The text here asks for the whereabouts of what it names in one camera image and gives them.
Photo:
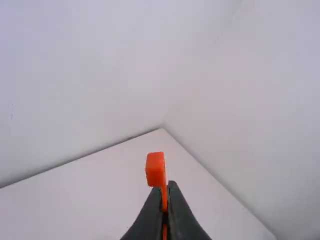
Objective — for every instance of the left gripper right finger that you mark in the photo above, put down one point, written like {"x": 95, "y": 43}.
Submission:
{"x": 182, "y": 215}

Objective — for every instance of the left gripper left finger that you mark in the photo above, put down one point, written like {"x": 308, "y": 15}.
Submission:
{"x": 147, "y": 217}

